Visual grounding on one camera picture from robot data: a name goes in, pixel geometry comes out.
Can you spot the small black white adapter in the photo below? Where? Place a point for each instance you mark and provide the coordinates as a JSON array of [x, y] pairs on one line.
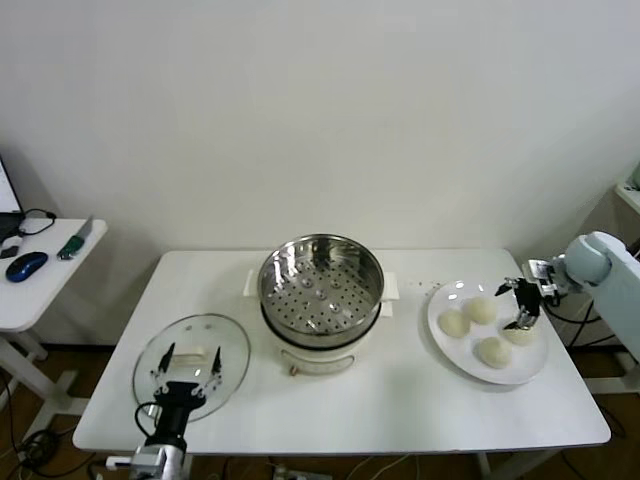
[[10, 248]]

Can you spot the perforated steel steamer basket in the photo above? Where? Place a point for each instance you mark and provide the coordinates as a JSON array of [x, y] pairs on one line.
[[300, 255]]

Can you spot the white side table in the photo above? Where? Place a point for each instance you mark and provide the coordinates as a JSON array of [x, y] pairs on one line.
[[45, 295]]

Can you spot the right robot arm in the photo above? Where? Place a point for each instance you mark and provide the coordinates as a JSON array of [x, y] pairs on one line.
[[620, 285]]

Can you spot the white electric cooking pot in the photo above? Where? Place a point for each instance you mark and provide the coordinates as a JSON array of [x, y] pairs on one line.
[[320, 357]]

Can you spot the black laptop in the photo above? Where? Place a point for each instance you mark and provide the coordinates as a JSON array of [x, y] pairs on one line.
[[7, 222]]

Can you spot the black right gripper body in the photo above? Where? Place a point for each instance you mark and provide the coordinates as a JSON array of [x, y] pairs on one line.
[[527, 297]]

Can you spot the white power strip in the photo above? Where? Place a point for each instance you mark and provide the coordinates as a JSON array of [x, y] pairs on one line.
[[282, 472]]

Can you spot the white shelf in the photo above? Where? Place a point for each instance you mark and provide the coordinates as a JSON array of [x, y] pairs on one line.
[[630, 196]]

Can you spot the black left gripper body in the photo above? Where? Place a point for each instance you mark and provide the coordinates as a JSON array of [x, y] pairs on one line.
[[177, 395]]

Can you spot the pale green object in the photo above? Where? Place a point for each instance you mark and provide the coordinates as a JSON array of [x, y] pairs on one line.
[[635, 180]]

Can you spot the round glass pot lid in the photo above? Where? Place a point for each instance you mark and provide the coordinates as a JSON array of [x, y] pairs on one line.
[[200, 330]]

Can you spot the white round plate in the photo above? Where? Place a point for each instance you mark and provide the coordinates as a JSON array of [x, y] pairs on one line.
[[450, 295]]

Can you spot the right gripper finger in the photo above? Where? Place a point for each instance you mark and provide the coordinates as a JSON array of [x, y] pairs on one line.
[[525, 320], [506, 286]]

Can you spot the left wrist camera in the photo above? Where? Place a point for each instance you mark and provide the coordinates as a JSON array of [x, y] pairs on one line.
[[119, 463]]

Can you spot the blue computer mouse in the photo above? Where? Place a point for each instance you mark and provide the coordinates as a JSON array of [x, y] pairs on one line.
[[27, 265]]

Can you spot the white steamed baozi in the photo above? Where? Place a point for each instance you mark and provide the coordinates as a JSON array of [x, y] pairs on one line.
[[495, 353], [481, 310], [520, 337], [454, 324]]

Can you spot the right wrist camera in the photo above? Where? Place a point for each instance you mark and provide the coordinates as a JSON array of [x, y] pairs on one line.
[[537, 270]]

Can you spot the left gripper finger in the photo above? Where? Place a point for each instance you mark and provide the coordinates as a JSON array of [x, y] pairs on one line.
[[161, 372], [216, 370]]

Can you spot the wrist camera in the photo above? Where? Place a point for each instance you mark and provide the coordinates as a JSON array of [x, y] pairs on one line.
[[537, 270], [119, 463]]

